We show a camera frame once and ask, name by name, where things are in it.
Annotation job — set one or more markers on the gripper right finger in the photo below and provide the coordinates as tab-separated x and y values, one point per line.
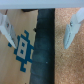
71	30

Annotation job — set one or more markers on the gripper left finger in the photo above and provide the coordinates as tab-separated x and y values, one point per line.
7	30

